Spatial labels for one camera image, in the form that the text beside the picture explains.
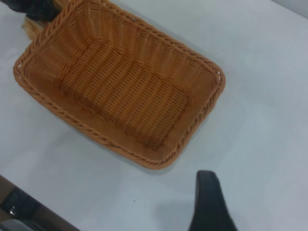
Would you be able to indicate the orange woven wicker basket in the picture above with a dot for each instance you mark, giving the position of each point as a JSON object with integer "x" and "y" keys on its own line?
{"x": 125, "y": 91}

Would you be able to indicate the dark metal frame part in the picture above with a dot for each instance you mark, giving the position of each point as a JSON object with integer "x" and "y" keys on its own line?
{"x": 21, "y": 207}

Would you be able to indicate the striped orange bread roll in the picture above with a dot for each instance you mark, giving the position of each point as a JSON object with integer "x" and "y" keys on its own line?
{"x": 33, "y": 30}

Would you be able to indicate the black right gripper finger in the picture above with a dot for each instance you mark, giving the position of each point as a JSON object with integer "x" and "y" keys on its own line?
{"x": 211, "y": 207}

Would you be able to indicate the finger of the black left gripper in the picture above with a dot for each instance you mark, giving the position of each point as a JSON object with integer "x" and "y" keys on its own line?
{"x": 43, "y": 9}
{"x": 16, "y": 5}

